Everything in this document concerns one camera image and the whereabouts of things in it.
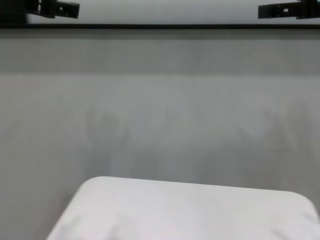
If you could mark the black wall rail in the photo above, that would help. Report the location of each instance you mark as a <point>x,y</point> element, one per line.
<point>162,26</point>

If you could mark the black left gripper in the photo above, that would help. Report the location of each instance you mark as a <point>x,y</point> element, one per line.
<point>47,7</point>

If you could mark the black wall panel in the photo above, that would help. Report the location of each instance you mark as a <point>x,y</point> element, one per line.
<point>12,11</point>

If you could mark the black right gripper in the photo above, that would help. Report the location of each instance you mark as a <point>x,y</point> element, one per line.
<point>308,8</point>

